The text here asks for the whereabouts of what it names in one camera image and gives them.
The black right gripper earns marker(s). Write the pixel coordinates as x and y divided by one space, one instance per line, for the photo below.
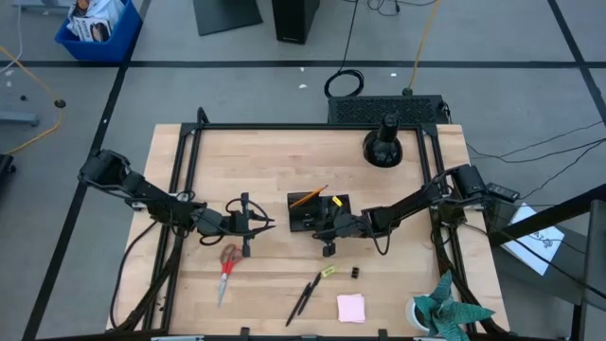
348 223

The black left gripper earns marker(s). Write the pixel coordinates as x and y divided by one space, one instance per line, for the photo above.
245 199

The orange pencil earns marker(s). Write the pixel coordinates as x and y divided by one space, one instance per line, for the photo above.
308 197
303 201

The yellow eraser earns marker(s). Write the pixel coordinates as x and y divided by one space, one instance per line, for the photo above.
328 271

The black binder clip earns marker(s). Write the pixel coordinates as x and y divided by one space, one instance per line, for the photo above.
355 272

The black pen with clip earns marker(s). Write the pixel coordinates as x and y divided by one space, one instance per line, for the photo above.
310 293

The pink sticky note pad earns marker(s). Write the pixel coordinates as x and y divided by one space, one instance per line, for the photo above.
351 308

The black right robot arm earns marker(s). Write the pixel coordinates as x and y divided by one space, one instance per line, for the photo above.
407 206

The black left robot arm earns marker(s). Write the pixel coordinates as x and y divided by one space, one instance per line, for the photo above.
142 189

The black mesh desk organizer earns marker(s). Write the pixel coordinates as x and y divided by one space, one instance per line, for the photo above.
296 222

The small yellow sticker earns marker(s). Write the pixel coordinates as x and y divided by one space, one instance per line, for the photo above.
336 201

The black desk lamp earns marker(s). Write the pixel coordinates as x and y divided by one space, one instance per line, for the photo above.
382 147

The black vented computer case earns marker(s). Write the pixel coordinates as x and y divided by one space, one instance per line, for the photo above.
386 110

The green plant in white pot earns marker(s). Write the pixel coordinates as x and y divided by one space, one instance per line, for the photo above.
445 310

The black power adapter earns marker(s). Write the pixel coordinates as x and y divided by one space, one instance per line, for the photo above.
503 192

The black tower box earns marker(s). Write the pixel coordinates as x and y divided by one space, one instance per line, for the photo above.
294 19

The black flat plate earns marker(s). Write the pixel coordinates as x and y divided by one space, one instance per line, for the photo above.
227 14

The white paper sheet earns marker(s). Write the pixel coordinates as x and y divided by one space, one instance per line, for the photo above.
537 241

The black metal beam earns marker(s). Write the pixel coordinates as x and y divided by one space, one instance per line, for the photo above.
544 220

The blue plastic bin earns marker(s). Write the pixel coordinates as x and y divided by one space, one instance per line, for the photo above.
111 49

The grey metal bar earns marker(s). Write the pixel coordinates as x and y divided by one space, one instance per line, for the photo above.
19 118

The magazines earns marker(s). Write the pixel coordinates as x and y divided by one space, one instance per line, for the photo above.
92 21

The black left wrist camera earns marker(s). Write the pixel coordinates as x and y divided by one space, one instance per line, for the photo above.
236 222

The black aluminium table frame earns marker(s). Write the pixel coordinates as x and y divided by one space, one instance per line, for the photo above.
308 126

